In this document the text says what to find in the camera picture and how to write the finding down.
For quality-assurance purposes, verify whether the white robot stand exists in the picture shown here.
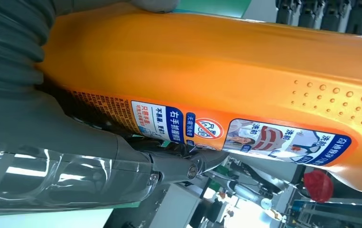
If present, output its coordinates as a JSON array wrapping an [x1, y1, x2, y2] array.
[[228, 153, 299, 190]]

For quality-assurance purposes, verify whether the red round lamp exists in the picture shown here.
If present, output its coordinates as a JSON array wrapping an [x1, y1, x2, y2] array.
[[303, 170, 334, 204]]

